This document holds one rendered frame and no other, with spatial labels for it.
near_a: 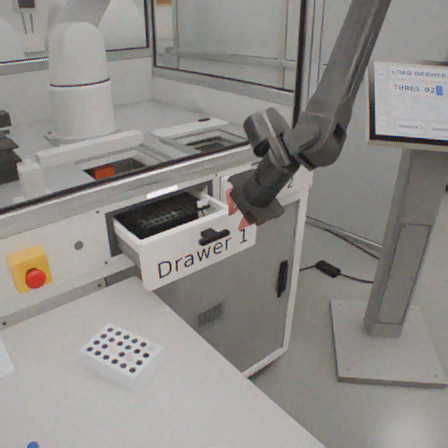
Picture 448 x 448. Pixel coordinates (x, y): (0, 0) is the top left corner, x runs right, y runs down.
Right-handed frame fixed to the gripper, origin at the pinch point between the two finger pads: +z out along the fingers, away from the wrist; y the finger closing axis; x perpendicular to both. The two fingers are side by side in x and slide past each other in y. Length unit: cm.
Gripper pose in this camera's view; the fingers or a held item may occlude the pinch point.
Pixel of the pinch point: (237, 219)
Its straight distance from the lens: 79.0
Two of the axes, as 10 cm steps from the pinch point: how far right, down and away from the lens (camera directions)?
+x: -7.9, 3.1, -5.3
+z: -3.5, 4.9, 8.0
